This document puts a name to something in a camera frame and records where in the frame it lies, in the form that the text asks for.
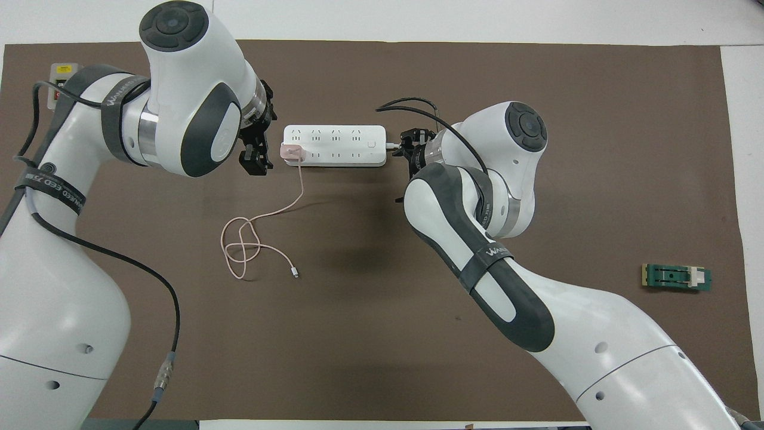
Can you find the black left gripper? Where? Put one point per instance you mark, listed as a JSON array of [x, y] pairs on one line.
[[262, 122]]

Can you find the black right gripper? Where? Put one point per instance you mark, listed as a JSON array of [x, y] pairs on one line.
[[418, 140]]

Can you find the pink charger adapter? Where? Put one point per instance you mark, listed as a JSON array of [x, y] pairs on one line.
[[292, 153]]

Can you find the white power strip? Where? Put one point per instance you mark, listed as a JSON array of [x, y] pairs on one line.
[[334, 145]]

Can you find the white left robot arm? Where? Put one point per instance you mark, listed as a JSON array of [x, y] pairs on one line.
[[179, 71]]

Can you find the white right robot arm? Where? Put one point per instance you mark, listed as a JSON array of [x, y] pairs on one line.
[[597, 334]]

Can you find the brown table mat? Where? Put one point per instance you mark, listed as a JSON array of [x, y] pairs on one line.
[[358, 358]]

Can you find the green circuit board module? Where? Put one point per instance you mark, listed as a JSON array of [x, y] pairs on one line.
[[671, 277]]

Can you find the grey on-off switch box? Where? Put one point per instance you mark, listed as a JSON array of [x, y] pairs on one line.
[[62, 70]]

